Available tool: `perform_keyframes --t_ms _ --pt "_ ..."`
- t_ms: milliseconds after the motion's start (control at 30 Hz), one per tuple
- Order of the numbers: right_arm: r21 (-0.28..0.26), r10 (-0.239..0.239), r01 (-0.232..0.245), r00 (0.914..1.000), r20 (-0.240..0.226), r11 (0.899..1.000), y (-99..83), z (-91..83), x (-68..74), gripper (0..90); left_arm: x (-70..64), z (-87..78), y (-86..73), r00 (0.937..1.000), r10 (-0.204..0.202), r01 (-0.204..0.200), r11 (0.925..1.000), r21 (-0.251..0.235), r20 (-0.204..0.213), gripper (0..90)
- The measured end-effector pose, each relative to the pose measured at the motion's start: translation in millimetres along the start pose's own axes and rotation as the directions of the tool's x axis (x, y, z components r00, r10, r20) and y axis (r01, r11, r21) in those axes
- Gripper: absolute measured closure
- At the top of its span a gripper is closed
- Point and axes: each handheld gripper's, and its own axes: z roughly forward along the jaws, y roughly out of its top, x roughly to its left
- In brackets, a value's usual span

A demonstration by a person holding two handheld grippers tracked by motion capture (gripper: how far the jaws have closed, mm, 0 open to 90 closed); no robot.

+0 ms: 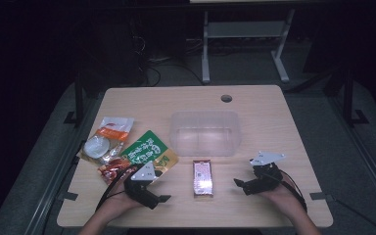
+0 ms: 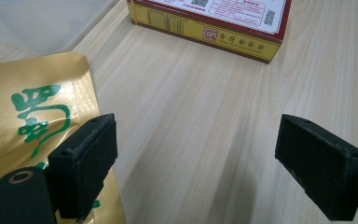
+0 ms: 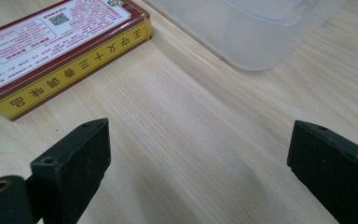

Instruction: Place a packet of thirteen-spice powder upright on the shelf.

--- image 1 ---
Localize red-orange snack packet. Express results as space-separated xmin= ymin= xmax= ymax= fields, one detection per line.
xmin=97 ymin=156 xmax=139 ymax=186

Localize green and gold snack bag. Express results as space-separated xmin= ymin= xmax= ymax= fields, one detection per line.
xmin=120 ymin=129 xmax=180 ymax=186

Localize person's right hand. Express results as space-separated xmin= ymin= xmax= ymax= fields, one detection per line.
xmin=259 ymin=171 xmax=304 ymax=214

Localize black floor cables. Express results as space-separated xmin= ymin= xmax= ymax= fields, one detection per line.
xmin=133 ymin=33 xmax=207 ymax=88

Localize clear plastic container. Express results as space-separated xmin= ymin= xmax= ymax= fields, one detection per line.
xmin=168 ymin=110 xmax=243 ymax=158

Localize left hand-held gripper cable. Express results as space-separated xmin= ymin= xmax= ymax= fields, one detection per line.
xmin=95 ymin=165 xmax=135 ymax=212

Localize grey metal rail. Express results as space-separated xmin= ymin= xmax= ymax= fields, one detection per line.
xmin=327 ymin=96 xmax=376 ymax=210
xmin=23 ymin=97 xmax=94 ymax=235

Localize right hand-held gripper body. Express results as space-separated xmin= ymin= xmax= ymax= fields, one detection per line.
xmin=243 ymin=150 xmax=287 ymax=197

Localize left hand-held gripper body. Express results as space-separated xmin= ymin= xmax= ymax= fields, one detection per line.
xmin=123 ymin=161 xmax=161 ymax=211

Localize person's left hand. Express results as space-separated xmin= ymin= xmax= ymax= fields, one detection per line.
xmin=109 ymin=180 xmax=145 ymax=214

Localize right hand-held gripper cable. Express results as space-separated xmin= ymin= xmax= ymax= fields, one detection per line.
xmin=275 ymin=168 xmax=308 ymax=213

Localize hand-held gripper cable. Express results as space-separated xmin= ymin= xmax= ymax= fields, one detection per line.
xmin=275 ymin=168 xmax=308 ymax=213
xmin=95 ymin=165 xmax=135 ymax=212

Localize thin black floor cable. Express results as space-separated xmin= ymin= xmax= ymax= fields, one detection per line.
xmin=333 ymin=197 xmax=376 ymax=235

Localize black metal stand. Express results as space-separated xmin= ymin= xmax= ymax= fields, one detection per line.
xmin=342 ymin=67 xmax=370 ymax=127
xmin=63 ymin=71 xmax=86 ymax=127

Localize grey tape strip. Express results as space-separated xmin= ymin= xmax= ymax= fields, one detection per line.
xmin=308 ymin=192 xmax=336 ymax=202
xmin=57 ymin=191 xmax=79 ymax=202

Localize clear bag with orange label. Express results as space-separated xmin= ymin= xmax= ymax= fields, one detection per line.
xmin=77 ymin=116 xmax=135 ymax=171

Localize white metal table frame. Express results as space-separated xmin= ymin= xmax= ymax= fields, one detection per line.
xmin=201 ymin=8 xmax=296 ymax=84

